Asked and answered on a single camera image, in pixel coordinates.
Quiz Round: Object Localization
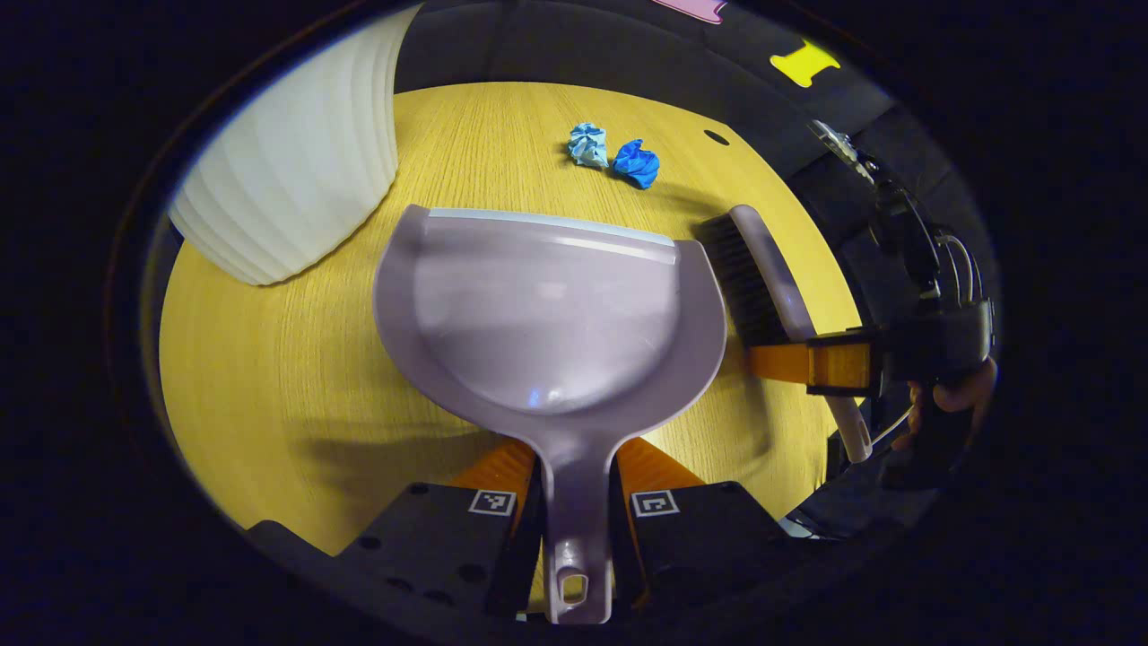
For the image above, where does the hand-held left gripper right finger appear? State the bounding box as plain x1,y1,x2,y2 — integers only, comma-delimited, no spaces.
610,437,810,613

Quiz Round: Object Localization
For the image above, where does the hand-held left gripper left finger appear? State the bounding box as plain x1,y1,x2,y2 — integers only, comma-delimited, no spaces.
334,440,544,622

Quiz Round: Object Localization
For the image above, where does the pale pink dustpan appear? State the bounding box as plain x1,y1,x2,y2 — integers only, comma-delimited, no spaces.
372,204,728,625

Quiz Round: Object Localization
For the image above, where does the white plastic garbage bin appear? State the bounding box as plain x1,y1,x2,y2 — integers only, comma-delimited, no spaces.
168,4,401,287

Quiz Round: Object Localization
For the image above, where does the dark blue paper ball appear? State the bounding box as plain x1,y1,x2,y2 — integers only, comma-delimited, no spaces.
613,138,662,190

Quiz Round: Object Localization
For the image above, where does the light blue paper ball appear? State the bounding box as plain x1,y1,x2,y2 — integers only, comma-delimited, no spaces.
567,122,610,170

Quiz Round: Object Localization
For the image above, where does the small pink broom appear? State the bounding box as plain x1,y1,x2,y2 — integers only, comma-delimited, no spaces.
695,204,874,464

